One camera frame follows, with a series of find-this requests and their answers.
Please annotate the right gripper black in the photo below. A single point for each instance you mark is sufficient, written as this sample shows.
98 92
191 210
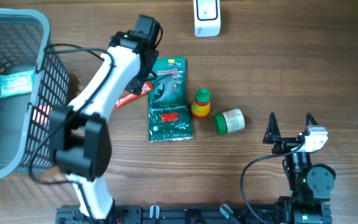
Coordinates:
272 135

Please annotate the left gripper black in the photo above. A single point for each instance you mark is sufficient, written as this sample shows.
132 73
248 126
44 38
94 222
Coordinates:
140 81

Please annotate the red stick sachet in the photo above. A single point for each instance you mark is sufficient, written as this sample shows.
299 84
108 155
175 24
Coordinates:
131 96

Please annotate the green 3M gloves packet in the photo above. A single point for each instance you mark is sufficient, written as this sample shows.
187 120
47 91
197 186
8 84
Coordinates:
169 113

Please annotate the green lid white jar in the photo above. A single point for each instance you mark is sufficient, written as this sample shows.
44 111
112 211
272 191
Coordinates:
229 121

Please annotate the green cap sauce bottle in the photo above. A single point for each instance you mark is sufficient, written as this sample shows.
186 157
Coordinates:
201 106

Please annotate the teal white sachet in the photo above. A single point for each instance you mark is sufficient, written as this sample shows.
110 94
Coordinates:
19 83

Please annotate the red packet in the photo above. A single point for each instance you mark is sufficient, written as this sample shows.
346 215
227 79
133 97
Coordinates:
41 114

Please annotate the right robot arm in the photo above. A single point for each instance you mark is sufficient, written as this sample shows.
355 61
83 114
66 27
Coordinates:
310 184

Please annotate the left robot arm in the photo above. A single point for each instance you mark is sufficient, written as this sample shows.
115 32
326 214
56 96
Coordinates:
79 142

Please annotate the white barcode scanner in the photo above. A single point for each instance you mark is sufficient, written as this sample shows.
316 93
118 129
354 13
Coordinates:
207 18

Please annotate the grey plastic mesh basket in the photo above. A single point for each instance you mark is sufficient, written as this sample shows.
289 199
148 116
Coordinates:
24 34

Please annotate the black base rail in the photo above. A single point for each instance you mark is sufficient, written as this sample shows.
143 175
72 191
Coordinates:
270 213

